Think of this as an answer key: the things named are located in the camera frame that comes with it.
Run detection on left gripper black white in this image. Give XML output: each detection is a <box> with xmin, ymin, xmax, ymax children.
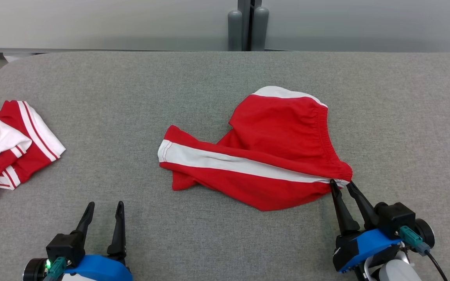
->
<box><xmin>23</xmin><ymin>201</ymin><xmax>127</xmax><ymax>281</ymax></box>

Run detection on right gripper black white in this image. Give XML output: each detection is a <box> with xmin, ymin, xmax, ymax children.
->
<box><xmin>329</xmin><ymin>179</ymin><xmax>422</xmax><ymax>281</ymax></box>

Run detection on red basketball jersey white sleeves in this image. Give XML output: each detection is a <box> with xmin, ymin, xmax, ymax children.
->
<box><xmin>0</xmin><ymin>100</ymin><xmax>66</xmax><ymax>200</ymax></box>

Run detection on red shorts with white stripe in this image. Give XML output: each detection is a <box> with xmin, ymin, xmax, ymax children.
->
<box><xmin>157</xmin><ymin>85</ymin><xmax>354</xmax><ymax>212</ymax></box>

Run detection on right camera cable green connector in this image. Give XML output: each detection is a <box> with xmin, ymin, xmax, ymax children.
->
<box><xmin>398</xmin><ymin>225</ymin><xmax>449</xmax><ymax>281</ymax></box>

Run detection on camera cable green connector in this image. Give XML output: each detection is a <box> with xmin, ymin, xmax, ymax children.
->
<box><xmin>44</xmin><ymin>256</ymin><xmax>68</xmax><ymax>281</ymax></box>
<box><xmin>398</xmin><ymin>225</ymin><xmax>449</xmax><ymax>281</ymax></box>

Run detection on left camera cable green connector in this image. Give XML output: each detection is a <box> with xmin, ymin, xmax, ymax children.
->
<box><xmin>44</xmin><ymin>256</ymin><xmax>68</xmax><ymax>281</ymax></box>

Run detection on grey partition bottom rail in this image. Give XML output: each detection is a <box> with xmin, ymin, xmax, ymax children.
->
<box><xmin>0</xmin><ymin>47</ymin><xmax>229</xmax><ymax>54</ymax></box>

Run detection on grey partition end post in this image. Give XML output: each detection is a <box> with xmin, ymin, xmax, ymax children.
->
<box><xmin>227</xmin><ymin>0</ymin><xmax>251</xmax><ymax>52</ymax></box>
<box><xmin>252</xmin><ymin>0</ymin><xmax>270</xmax><ymax>52</ymax></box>

